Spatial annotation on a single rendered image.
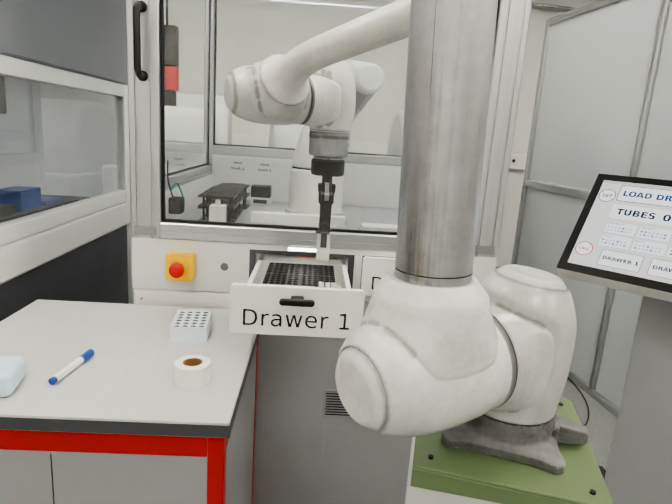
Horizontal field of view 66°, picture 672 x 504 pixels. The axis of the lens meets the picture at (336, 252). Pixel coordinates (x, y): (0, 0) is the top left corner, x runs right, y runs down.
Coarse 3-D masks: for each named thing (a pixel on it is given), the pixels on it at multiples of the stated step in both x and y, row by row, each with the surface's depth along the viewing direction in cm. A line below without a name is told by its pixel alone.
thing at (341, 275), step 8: (256, 264) 141; (264, 264) 146; (312, 264) 146; (320, 264) 146; (328, 264) 147; (336, 264) 147; (256, 272) 134; (264, 272) 146; (336, 272) 147; (344, 272) 139; (248, 280) 126; (256, 280) 135; (336, 280) 148; (344, 280) 133
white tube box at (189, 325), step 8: (176, 312) 128; (184, 312) 130; (192, 312) 130; (200, 312) 131; (208, 312) 131; (176, 320) 124; (184, 320) 125; (192, 320) 125; (200, 320) 125; (208, 320) 125; (176, 328) 119; (184, 328) 119; (192, 328) 120; (200, 328) 120; (208, 328) 125; (176, 336) 120; (184, 336) 120; (192, 336) 120; (200, 336) 120
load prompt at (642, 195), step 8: (624, 192) 134; (632, 192) 133; (640, 192) 132; (648, 192) 131; (656, 192) 129; (664, 192) 128; (616, 200) 134; (624, 200) 133; (632, 200) 132; (640, 200) 130; (648, 200) 129; (656, 200) 128; (664, 200) 127
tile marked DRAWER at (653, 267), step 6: (654, 258) 121; (654, 264) 120; (660, 264) 119; (666, 264) 119; (648, 270) 120; (654, 270) 119; (660, 270) 119; (666, 270) 118; (654, 276) 119; (660, 276) 118; (666, 276) 117
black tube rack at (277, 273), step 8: (272, 264) 140; (280, 264) 141; (288, 264) 142; (296, 264) 142; (304, 264) 143; (272, 272) 132; (280, 272) 133; (288, 272) 133; (296, 272) 134; (304, 272) 136; (312, 272) 135; (320, 272) 136; (328, 272) 136; (264, 280) 126; (272, 280) 126; (280, 280) 126; (288, 280) 126; (296, 280) 127; (304, 280) 128; (312, 280) 128; (320, 280) 128; (328, 280) 128
